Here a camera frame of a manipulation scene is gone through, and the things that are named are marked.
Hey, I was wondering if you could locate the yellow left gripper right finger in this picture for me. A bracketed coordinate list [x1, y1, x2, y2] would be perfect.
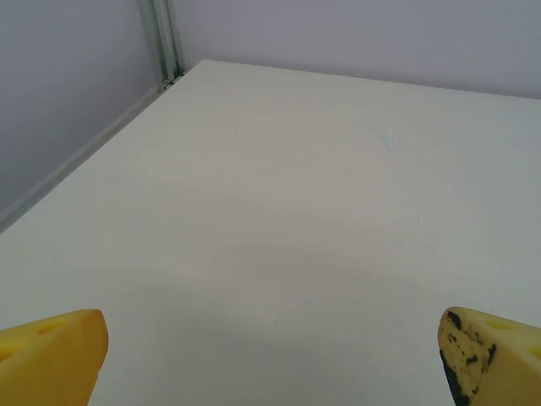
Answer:
[436, 306, 541, 406]

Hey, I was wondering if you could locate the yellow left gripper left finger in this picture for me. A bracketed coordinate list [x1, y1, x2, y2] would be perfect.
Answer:
[0, 309, 109, 406]

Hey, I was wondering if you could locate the aluminium table side rail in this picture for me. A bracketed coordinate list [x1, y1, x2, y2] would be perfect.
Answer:
[0, 82, 170, 234]

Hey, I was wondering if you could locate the aluminium frame post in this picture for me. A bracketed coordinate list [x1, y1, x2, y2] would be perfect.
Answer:
[137, 0, 187, 88]

